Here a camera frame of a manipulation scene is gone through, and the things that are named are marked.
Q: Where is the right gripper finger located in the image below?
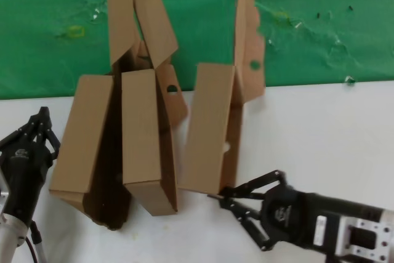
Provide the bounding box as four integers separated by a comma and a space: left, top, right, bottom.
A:
217, 196, 274, 252
206, 169, 287, 204

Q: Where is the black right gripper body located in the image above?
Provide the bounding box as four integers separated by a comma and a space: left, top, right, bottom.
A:
259, 187, 386, 248

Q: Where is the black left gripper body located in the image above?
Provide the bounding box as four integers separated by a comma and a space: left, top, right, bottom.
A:
0, 140, 54, 224

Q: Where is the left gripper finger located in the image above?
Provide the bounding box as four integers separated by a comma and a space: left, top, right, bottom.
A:
38, 107, 62, 166
0, 107, 47, 153

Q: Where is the cardboard mailer box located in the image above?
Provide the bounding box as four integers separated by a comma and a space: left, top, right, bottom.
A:
177, 0, 267, 195

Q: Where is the large open cardboard box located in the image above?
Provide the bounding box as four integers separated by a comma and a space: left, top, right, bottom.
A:
48, 0, 155, 231

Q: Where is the narrow cardboard box holed flap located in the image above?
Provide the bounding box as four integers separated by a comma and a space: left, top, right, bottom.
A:
121, 0, 189, 217

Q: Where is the green table cloth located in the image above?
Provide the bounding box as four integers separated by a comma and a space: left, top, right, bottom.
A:
0, 0, 394, 101

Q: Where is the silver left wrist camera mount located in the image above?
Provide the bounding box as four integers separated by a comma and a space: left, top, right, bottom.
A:
0, 172, 10, 214

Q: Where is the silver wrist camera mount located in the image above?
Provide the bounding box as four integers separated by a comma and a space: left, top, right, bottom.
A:
0, 172, 10, 214
313, 212, 394, 263

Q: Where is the grey cable with black plug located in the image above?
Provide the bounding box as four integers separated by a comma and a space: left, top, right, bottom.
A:
30, 218, 49, 263

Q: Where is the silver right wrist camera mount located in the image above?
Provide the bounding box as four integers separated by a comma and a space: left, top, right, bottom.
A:
313, 212, 394, 263

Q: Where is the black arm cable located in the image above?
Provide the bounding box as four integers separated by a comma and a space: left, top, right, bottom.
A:
24, 233, 39, 263

